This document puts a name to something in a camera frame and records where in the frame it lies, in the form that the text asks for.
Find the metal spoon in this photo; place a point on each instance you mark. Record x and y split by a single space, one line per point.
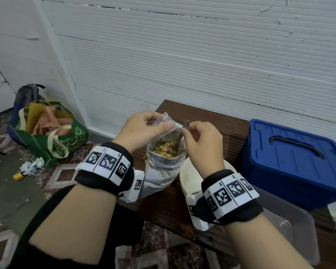
182 134

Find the person's right forearm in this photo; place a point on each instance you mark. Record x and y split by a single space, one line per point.
263 246

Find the person's left hand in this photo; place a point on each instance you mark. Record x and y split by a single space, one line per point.
135 130

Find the person's left forearm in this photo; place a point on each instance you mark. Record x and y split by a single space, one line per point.
72 221

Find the black wristband with marker tags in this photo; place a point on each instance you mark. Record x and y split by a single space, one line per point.
226 197
106 168

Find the clear plastic bag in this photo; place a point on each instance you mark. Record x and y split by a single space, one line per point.
161 172

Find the yellow dried seeds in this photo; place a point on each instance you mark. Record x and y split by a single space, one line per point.
165 150

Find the person's left thumb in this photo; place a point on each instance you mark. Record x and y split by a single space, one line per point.
163 126

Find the grey backpack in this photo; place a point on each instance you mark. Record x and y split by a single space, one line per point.
26 95

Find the mustard cloth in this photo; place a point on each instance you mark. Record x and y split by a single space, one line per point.
35 116

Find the clear plastic container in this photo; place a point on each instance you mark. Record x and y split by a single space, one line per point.
291 221

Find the person's right thumb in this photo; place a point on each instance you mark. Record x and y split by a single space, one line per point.
186 135

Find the blue plastic storage box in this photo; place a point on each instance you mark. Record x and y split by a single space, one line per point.
291 162

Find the crumpled white paper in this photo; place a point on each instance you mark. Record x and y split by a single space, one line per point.
32 166

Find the person's right hand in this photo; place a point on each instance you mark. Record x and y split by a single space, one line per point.
205 149

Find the white bowl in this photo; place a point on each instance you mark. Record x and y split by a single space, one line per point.
190 176

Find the small yellow object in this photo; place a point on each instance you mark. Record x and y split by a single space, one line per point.
17 176

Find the pink cloth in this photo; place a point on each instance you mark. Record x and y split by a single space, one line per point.
56 120

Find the green tote bag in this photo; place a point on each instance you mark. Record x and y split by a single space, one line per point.
60 145

